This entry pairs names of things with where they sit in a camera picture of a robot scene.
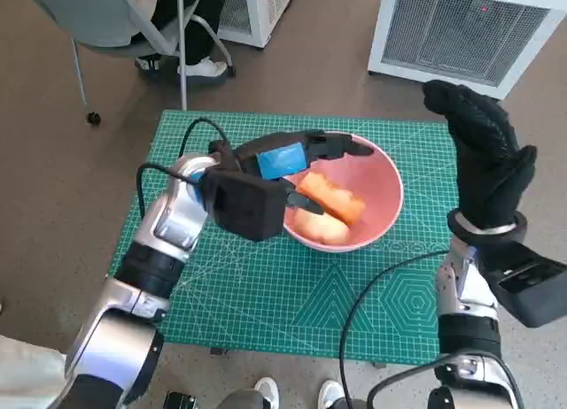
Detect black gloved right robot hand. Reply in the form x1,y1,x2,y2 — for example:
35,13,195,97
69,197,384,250
422,79,539,231

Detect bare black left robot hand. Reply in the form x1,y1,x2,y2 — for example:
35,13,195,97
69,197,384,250
207,127,376,217

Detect long braided toy bread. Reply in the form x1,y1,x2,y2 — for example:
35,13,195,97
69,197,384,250
295,172,367,227

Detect round toy bread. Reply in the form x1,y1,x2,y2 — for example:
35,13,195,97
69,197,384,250
290,209,351,245

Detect pink bowl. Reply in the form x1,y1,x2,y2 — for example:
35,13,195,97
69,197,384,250
281,132,405,254

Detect large white grille cabinet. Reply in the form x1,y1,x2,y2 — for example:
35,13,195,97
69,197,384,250
367,0,567,100

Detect green cutting mat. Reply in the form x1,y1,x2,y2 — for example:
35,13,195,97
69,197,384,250
108,109,460,366

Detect small white grille cabinet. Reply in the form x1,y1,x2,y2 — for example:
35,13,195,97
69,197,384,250
216,0,302,49

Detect person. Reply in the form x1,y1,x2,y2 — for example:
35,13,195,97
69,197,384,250
216,376,369,409
117,0,231,78

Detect grey office chair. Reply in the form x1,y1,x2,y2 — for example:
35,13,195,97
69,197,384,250
21,0,236,126

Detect black device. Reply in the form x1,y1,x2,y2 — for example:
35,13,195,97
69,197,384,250
162,390,198,409

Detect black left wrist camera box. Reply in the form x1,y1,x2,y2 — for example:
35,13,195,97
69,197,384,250
202,169,289,243

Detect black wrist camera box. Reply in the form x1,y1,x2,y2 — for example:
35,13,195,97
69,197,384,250
202,169,289,243
478,243,567,329

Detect black cable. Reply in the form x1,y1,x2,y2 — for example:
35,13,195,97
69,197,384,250
179,118,231,158
366,354,444,409
338,248,451,409
136,162,207,218

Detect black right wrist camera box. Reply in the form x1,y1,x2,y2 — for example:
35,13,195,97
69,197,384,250
478,243,567,329

